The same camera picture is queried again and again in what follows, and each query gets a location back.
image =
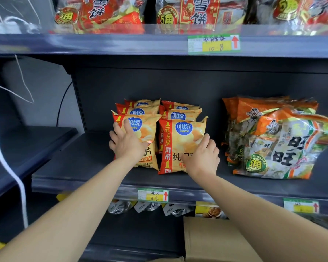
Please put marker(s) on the person's left hand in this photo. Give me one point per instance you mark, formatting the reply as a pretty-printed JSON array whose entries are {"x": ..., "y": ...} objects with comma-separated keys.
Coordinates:
[{"x": 129, "y": 145}]

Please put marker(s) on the person's right hand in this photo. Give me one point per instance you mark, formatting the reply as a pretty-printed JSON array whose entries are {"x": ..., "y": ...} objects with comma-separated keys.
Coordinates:
[{"x": 203, "y": 160}]

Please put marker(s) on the orange rice cracker bag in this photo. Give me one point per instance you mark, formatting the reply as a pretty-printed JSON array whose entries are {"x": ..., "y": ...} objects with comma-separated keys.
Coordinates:
[
  {"x": 289, "y": 152},
  {"x": 237, "y": 125}
]

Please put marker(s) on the dark grey metal shelf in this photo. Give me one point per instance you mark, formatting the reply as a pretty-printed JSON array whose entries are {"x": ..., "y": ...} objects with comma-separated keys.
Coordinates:
[
  {"x": 153, "y": 79},
  {"x": 30, "y": 144}
]

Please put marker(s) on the plain brown cardboard box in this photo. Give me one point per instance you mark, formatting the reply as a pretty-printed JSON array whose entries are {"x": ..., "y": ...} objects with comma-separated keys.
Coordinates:
[{"x": 216, "y": 240}]

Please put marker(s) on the person's left forearm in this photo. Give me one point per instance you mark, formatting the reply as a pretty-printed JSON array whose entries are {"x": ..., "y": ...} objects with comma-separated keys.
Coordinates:
[{"x": 57, "y": 223}]

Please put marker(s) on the person's right forearm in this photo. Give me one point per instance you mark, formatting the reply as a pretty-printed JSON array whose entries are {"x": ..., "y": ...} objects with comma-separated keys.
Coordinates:
[{"x": 276, "y": 223}]

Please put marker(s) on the yellow silver nut pouch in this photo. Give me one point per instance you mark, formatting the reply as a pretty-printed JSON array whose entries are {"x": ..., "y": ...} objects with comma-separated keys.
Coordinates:
[
  {"x": 63, "y": 197},
  {"x": 177, "y": 210},
  {"x": 147, "y": 206},
  {"x": 209, "y": 211}
]

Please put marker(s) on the yellow green price label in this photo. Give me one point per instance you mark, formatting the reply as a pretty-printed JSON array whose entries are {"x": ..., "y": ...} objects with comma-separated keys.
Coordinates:
[
  {"x": 153, "y": 195},
  {"x": 300, "y": 205},
  {"x": 214, "y": 44}
]

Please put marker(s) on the yellow clear snack packet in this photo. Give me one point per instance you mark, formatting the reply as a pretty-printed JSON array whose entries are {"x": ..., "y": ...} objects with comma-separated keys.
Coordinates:
[{"x": 120, "y": 207}]

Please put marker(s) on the white extension socket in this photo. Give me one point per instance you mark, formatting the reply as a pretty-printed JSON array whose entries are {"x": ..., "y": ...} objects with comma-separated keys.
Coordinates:
[{"x": 6, "y": 27}]

